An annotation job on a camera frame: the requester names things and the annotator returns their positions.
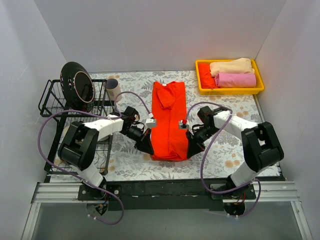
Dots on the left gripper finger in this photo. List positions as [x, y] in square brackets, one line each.
[142, 147]
[147, 139]

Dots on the rolled orange t shirt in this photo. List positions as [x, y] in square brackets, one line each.
[206, 79]

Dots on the aluminium frame rail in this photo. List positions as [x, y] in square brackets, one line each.
[271, 191]

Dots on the rolled pink t shirt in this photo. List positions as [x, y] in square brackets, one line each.
[235, 80]

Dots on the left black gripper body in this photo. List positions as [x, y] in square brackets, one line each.
[143, 139]

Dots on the black round plate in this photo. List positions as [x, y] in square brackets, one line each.
[77, 87]

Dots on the black wire dish rack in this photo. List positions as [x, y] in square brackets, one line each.
[53, 101]

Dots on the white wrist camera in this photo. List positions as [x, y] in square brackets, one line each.
[150, 123]
[183, 124]

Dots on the floral table mat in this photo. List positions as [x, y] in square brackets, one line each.
[225, 155]

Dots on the yellow plastic tray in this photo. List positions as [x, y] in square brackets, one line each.
[229, 91]

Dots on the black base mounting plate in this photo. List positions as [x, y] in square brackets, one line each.
[157, 195]

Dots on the purple rimmed mug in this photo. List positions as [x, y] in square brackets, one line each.
[113, 90]

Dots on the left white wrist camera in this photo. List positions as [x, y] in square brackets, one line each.
[150, 123]

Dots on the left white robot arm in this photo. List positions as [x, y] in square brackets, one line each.
[78, 147]

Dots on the rolled beige t shirt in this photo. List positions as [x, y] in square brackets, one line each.
[237, 66]

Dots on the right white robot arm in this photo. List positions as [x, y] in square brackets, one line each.
[260, 144]

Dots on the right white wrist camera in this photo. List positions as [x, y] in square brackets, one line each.
[183, 124]

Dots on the orange t shirt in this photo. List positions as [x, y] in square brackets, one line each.
[206, 79]
[169, 107]

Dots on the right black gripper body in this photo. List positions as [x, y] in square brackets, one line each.
[197, 140]

